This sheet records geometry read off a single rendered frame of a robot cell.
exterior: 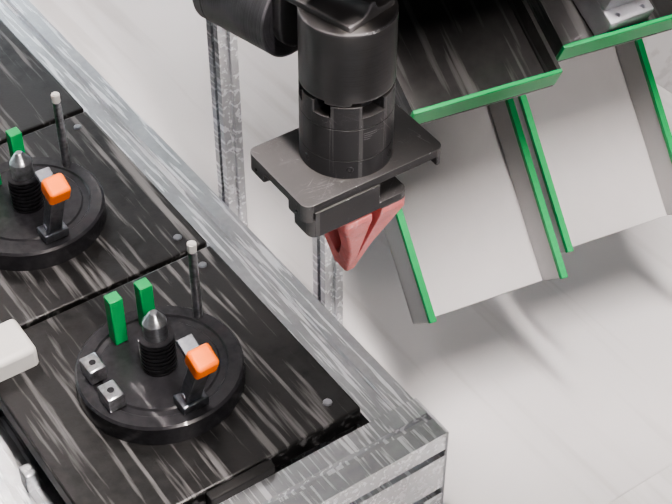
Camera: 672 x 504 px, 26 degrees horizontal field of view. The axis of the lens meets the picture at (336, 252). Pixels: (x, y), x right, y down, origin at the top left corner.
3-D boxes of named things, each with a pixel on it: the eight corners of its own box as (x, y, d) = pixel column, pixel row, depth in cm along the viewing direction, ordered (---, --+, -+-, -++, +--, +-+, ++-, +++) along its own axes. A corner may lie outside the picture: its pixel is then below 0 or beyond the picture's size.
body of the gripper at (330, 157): (247, 172, 90) (243, 76, 85) (382, 114, 94) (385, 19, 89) (305, 232, 86) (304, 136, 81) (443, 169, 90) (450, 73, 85)
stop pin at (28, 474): (45, 501, 122) (38, 471, 119) (32, 508, 121) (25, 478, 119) (37, 490, 123) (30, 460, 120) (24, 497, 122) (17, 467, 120)
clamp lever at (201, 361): (207, 399, 117) (221, 361, 110) (186, 410, 116) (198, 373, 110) (185, 363, 118) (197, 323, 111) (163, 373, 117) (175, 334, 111)
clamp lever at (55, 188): (67, 230, 132) (72, 188, 125) (47, 239, 131) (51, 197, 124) (48, 199, 133) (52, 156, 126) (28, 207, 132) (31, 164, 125)
